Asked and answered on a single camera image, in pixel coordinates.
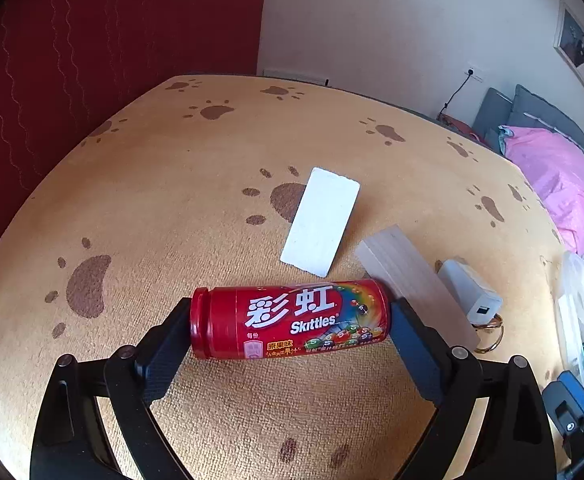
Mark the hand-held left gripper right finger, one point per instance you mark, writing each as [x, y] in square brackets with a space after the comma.
[416, 350]

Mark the grey blue bed frame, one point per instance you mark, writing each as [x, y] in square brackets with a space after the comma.
[491, 115]

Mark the framed wall picture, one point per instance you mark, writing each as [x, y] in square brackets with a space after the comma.
[579, 50]

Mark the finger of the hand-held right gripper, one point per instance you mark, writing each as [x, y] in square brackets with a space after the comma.
[569, 387]
[579, 432]

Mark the white wall socket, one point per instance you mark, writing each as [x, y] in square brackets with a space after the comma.
[474, 73]

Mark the red curtain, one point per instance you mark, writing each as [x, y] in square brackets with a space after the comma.
[97, 60]

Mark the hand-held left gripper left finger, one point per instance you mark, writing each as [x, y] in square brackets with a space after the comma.
[164, 355]

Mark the grey pillows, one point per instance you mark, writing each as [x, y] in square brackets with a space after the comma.
[541, 107]

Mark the red candy can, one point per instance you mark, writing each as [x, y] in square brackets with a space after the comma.
[282, 320]

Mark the white USB charger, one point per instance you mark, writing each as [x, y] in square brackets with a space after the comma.
[464, 285]

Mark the clear plastic bowl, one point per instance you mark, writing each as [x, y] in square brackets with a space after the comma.
[571, 310]

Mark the pink quilt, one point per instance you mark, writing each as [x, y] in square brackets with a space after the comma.
[556, 175]

